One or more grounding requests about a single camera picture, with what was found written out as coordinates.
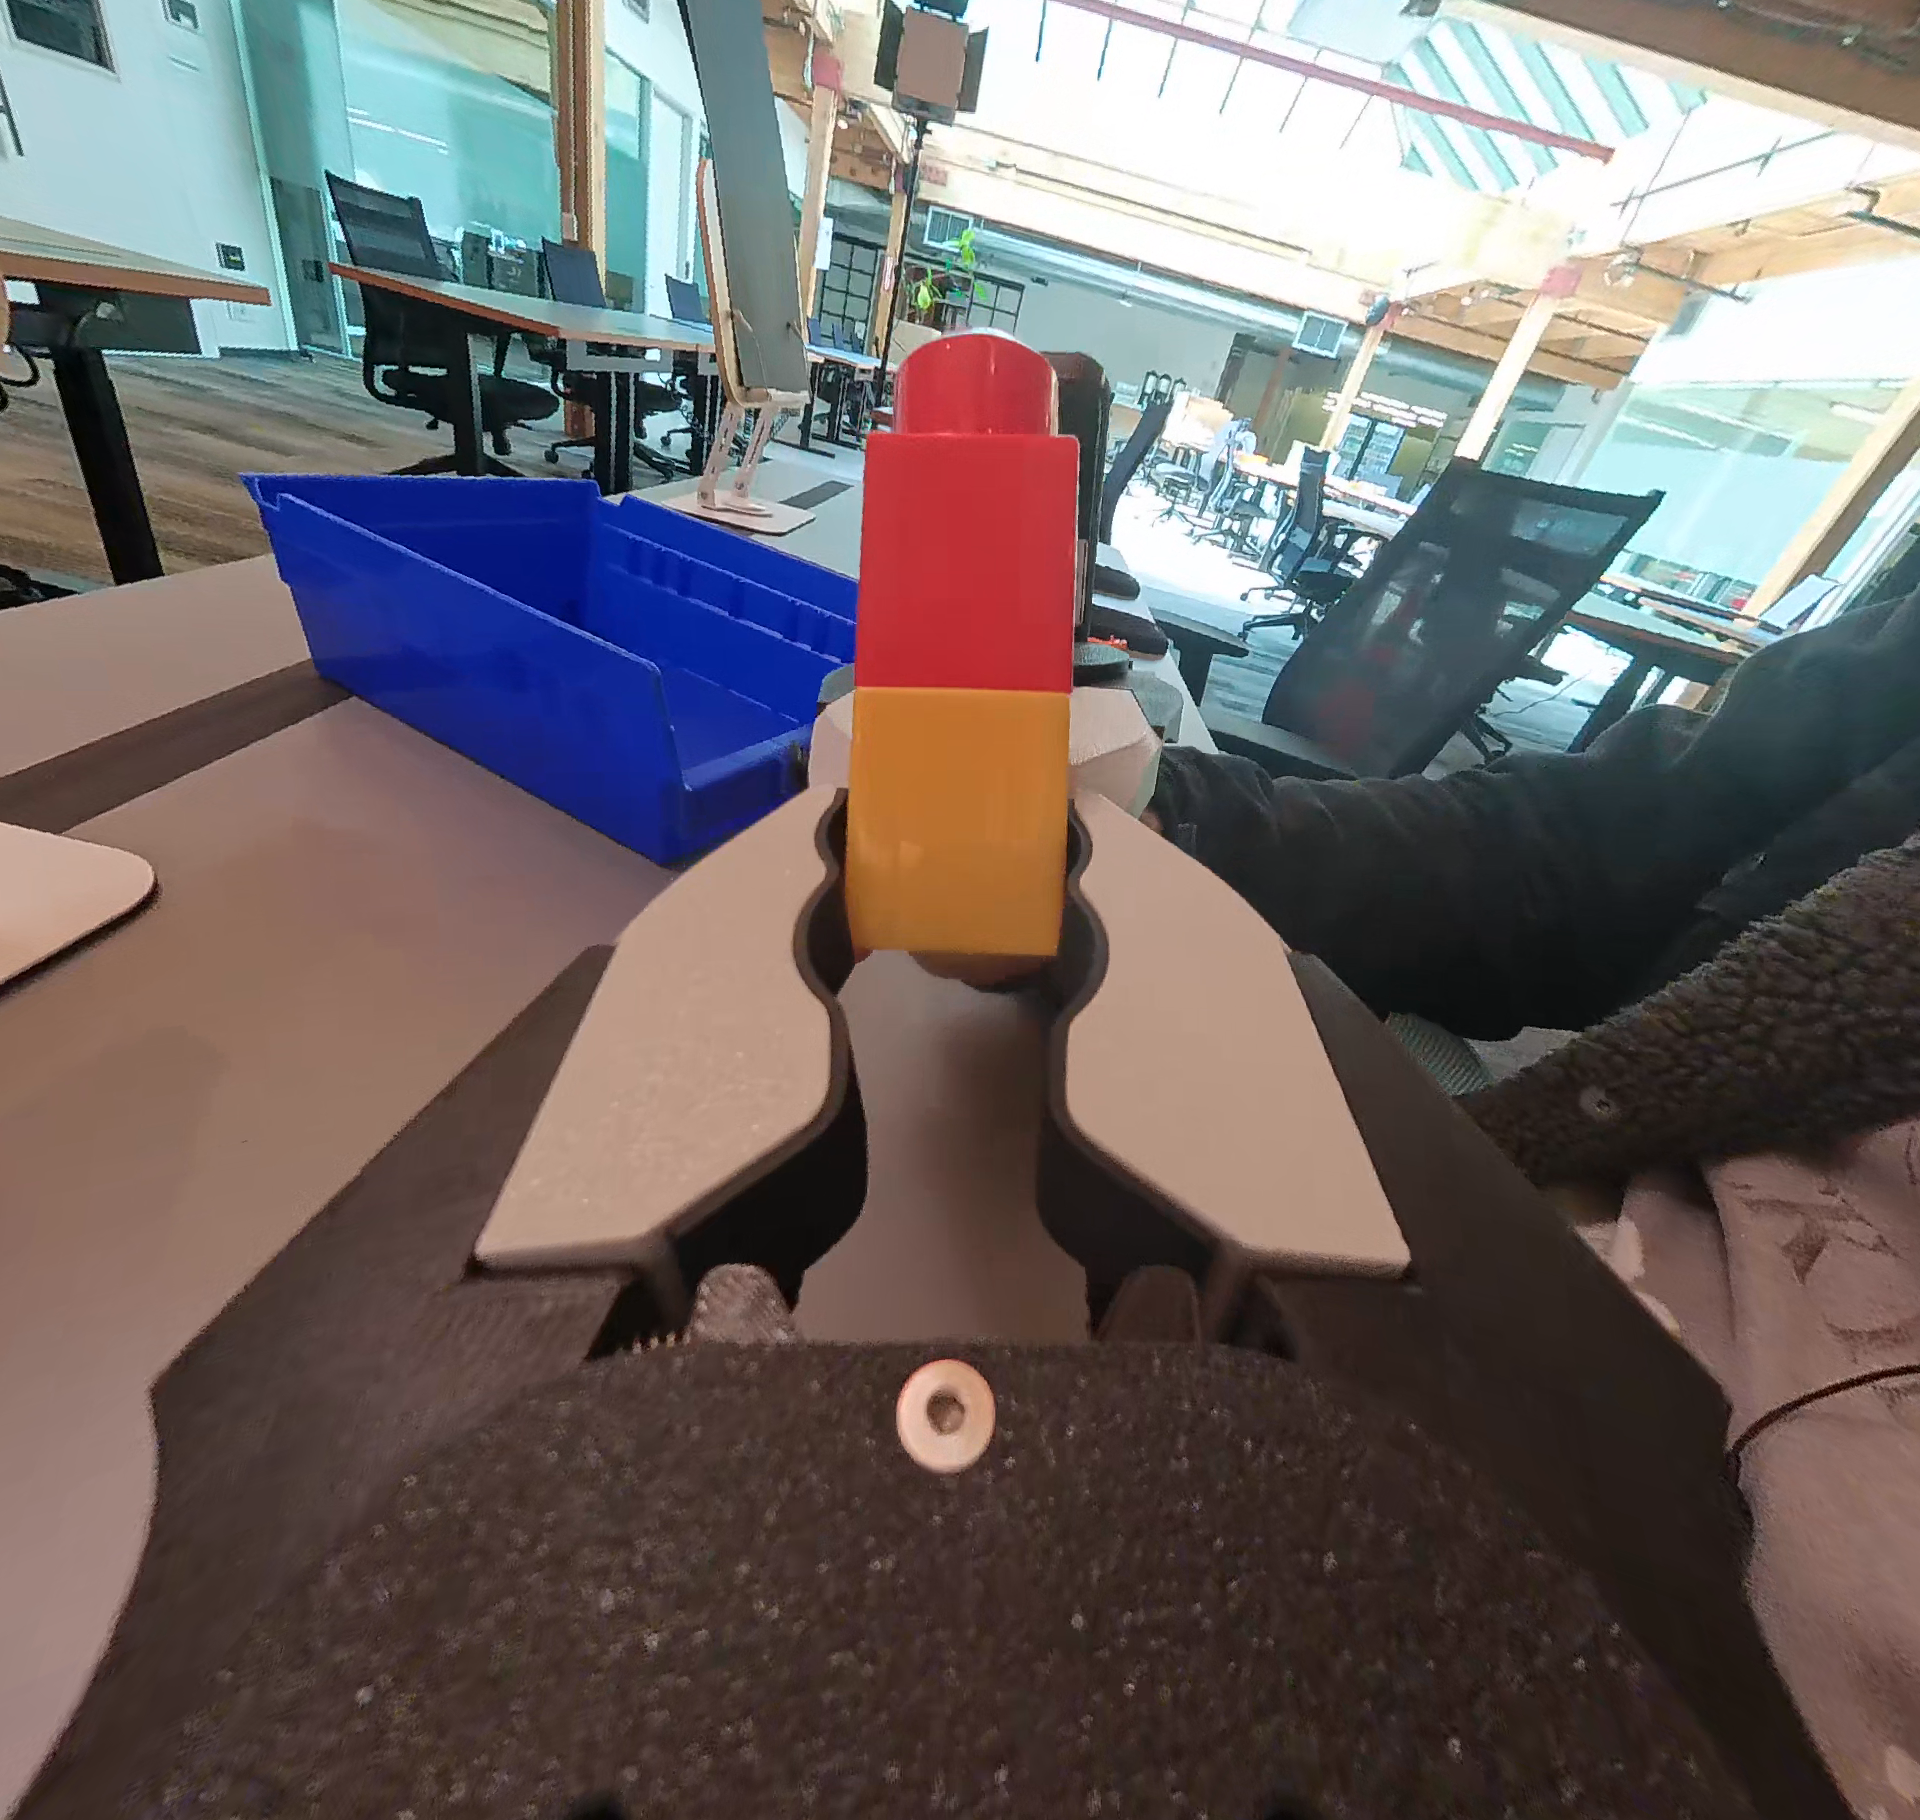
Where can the orange mega block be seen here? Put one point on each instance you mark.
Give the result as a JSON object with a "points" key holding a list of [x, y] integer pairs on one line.
{"points": [[952, 817]]}

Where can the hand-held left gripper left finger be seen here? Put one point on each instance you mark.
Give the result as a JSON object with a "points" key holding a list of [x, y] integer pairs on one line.
{"points": [[675, 1070]]}

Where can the studio light panel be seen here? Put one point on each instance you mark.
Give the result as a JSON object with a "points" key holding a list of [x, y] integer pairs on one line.
{"points": [[931, 52]]}

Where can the black mesh office chair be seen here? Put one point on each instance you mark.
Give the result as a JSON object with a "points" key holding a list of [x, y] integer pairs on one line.
{"points": [[1441, 604]]}

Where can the blue plastic bin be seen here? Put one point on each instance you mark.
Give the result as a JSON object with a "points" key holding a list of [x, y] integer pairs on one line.
{"points": [[496, 652]]}

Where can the green potted plant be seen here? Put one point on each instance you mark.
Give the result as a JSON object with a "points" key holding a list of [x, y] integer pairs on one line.
{"points": [[961, 267]]}

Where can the black fleece jacket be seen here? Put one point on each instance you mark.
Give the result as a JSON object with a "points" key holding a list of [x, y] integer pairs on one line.
{"points": [[1770, 1027]]}

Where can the wooden column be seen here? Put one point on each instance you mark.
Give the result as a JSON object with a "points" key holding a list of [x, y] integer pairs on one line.
{"points": [[578, 52]]}

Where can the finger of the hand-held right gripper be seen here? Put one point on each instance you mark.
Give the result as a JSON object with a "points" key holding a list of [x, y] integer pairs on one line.
{"points": [[1110, 747], [835, 741]]}

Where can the white display stand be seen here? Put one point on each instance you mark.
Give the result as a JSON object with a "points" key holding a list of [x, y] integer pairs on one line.
{"points": [[60, 890]]}

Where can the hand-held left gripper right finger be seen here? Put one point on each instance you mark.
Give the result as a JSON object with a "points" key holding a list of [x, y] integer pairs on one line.
{"points": [[1214, 1070]]}

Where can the red mega block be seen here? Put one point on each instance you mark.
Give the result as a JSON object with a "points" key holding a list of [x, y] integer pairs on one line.
{"points": [[968, 561]]}

